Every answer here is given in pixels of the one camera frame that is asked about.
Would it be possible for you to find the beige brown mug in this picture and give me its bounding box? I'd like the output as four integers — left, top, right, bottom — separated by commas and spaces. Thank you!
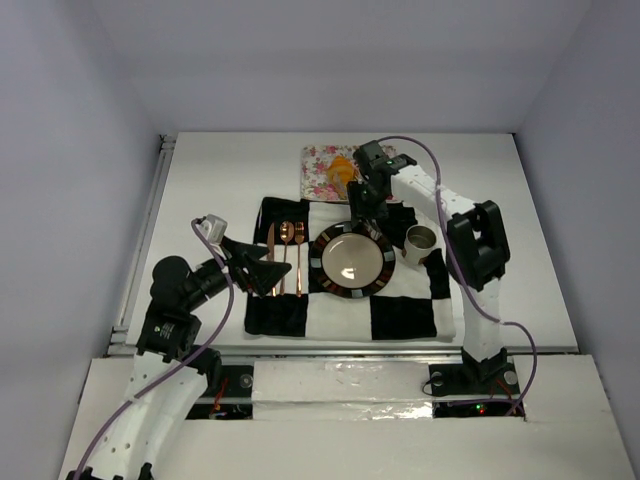
402, 225, 437, 265

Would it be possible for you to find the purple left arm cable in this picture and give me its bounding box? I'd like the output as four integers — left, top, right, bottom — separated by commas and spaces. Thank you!
69, 215, 235, 480

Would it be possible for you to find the aluminium table rail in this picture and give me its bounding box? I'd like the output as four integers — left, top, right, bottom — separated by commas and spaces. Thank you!
105, 134, 177, 357

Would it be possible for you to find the rose gold fork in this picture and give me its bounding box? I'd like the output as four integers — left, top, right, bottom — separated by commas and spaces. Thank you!
294, 221, 305, 298

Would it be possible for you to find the rose gold knife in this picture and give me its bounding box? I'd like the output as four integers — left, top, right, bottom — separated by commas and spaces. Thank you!
267, 223, 277, 297

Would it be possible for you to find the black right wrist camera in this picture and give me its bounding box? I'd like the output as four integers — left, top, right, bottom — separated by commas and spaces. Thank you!
353, 141, 417, 178

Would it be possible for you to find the orange striped croissant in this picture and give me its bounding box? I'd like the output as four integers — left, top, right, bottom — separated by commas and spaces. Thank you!
327, 156, 359, 188

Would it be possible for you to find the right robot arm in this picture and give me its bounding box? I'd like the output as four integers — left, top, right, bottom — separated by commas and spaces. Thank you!
244, 155, 510, 396

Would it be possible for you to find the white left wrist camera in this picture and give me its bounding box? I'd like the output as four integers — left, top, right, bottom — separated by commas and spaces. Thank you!
198, 214, 228, 245

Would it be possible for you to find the black white checkered cloth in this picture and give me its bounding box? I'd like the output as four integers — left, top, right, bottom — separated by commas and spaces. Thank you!
244, 197, 456, 342

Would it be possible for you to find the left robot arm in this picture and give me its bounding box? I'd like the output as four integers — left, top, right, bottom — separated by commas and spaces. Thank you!
67, 237, 290, 479

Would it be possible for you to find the rose gold spoon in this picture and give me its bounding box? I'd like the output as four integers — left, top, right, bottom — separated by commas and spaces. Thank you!
279, 221, 295, 295

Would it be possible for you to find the dark rimmed ceramic plate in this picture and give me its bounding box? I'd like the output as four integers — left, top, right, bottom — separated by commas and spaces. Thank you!
308, 221, 396, 299

